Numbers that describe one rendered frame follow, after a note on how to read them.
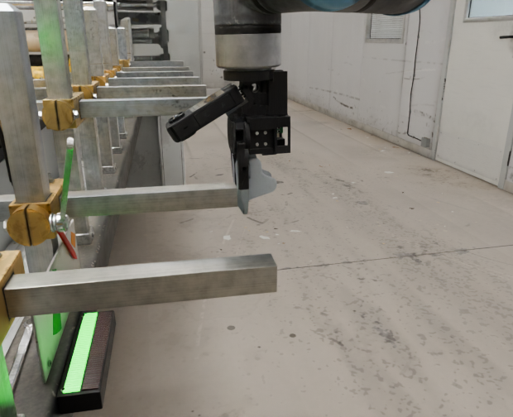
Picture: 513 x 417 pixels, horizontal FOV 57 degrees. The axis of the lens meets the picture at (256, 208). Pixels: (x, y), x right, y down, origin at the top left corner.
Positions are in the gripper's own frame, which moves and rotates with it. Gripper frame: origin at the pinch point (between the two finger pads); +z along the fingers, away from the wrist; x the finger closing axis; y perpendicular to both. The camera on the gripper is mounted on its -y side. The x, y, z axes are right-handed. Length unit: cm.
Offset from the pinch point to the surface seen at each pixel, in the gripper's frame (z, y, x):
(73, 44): -24, -28, 44
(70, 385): 11.9, -22.7, -21.2
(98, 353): 11.9, -20.4, -15.9
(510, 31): -22, 232, 251
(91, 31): -27, -28, 69
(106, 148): 4, -28, 69
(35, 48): -20, -86, 251
